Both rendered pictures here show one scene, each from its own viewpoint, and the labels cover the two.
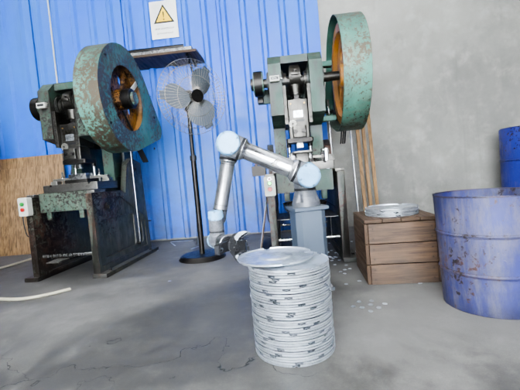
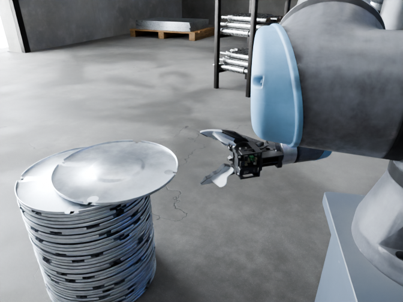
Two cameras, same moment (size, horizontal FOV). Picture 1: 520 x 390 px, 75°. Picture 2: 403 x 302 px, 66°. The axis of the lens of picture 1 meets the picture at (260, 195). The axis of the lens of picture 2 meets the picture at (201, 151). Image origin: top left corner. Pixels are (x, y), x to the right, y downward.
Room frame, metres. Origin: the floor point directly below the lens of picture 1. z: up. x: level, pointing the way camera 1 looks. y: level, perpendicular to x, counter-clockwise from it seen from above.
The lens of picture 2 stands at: (1.69, -0.57, 0.70)
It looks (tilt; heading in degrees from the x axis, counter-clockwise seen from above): 27 degrees down; 111
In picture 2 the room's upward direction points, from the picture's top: straight up
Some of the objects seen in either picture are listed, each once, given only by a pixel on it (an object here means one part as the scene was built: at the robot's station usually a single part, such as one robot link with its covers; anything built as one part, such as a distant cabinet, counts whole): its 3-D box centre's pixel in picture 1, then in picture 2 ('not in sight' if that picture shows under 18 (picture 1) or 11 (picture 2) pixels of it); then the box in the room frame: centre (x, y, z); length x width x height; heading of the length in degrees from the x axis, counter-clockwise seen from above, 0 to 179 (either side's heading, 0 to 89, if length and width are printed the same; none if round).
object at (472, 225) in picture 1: (489, 247); not in sight; (1.45, -0.97, 0.24); 0.42 x 0.42 x 0.48
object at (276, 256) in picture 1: (275, 255); (117, 167); (1.28, -0.04, 0.32); 0.29 x 0.29 x 0.01
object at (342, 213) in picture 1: (336, 193); not in sight; (2.72, -0.61, 0.45); 0.92 x 0.12 x 0.90; 176
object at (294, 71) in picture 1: (295, 88); not in sight; (2.60, -0.34, 1.27); 0.21 x 0.12 x 0.34; 176
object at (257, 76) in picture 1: (262, 87); not in sight; (2.64, -0.09, 1.31); 0.22 x 0.12 x 0.22; 176
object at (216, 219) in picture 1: (216, 220); not in sight; (1.71, 0.23, 0.43); 0.11 x 0.08 x 0.11; 0
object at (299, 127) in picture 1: (298, 118); not in sight; (2.56, -0.33, 1.04); 0.17 x 0.15 x 0.30; 176
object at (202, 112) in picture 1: (200, 163); not in sight; (3.15, 0.52, 0.80); 1.24 x 0.65 x 1.59; 176
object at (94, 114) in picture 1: (107, 163); not in sight; (3.10, 1.36, 0.87); 1.53 x 0.99 x 1.74; 174
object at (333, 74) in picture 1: (294, 80); not in sight; (2.60, -0.33, 1.33); 0.66 x 0.18 x 0.18; 86
